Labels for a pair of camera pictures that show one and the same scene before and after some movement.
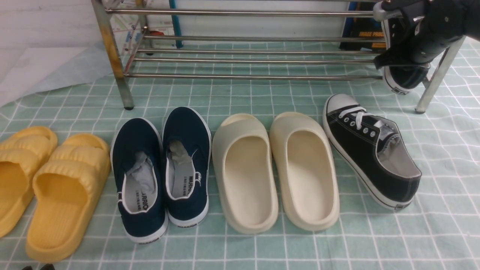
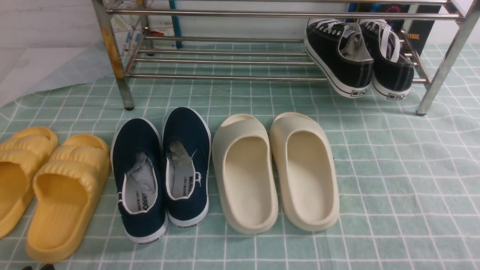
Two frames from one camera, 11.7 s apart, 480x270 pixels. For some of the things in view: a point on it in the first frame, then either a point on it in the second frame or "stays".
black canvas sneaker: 372,148 -> 339,48
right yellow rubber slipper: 67,188 stays
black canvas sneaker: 414,44 -> 392,74
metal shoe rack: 247,40 stays
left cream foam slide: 245,174 stays
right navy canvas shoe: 187,147 stays
